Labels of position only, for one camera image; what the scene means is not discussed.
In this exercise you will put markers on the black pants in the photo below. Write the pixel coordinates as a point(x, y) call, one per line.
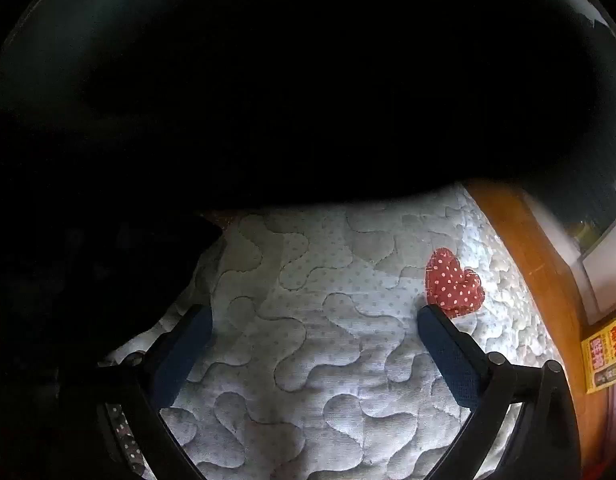
point(288, 85)

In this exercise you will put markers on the wooden bed frame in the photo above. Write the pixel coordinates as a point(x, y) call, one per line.
point(535, 260)

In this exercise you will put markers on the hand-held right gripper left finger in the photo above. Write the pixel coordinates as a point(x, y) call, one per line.
point(182, 357)

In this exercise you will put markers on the white board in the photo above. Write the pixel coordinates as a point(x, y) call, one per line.
point(605, 270)

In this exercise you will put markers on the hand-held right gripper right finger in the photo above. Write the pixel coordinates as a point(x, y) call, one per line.
point(450, 355)

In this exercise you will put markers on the heart-patterned quilted bedspread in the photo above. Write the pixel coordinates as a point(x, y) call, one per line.
point(313, 310)

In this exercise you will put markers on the yellow printed box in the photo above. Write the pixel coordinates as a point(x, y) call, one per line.
point(605, 355)

